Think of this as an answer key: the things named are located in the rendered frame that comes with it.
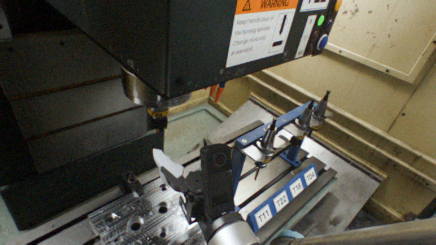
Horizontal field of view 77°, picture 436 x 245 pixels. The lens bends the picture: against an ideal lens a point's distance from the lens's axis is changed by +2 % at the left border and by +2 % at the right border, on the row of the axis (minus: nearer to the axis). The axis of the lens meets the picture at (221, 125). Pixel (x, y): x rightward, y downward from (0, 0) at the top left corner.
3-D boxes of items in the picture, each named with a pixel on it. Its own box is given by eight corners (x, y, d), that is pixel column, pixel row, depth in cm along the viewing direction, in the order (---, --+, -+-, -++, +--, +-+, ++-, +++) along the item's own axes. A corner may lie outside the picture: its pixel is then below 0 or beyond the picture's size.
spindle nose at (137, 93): (177, 72, 73) (180, 26, 66) (204, 103, 62) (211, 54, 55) (114, 78, 65) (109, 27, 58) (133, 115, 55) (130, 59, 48)
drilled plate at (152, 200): (205, 225, 92) (207, 216, 89) (124, 284, 74) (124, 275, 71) (167, 182, 104) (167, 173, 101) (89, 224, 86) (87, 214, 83)
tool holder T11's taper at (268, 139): (264, 138, 89) (269, 121, 85) (276, 144, 87) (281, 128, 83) (257, 144, 86) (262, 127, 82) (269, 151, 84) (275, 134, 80)
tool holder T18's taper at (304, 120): (303, 118, 103) (309, 103, 99) (312, 125, 100) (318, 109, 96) (295, 120, 100) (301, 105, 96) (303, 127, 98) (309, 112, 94)
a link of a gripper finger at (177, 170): (142, 173, 55) (176, 199, 51) (142, 152, 51) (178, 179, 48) (154, 165, 57) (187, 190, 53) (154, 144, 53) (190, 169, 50)
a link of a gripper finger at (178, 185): (154, 175, 49) (191, 203, 46) (154, 170, 48) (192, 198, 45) (172, 162, 52) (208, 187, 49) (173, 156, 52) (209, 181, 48)
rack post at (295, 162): (301, 163, 131) (324, 113, 114) (295, 168, 128) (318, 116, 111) (285, 151, 136) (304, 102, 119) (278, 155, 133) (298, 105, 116)
